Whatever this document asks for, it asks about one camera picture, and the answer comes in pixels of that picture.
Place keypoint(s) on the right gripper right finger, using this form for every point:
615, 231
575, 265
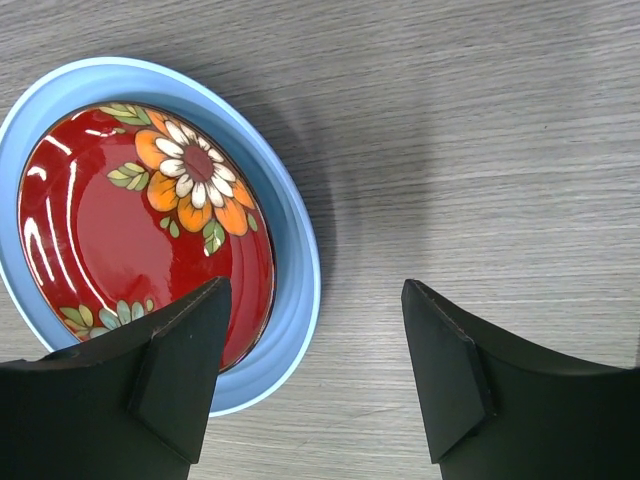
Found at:
497, 406

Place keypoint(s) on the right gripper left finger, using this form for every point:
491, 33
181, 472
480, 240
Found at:
129, 404

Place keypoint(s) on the red floral plate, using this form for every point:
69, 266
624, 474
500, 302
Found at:
124, 208

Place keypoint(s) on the light blue plate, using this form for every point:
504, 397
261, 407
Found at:
298, 272

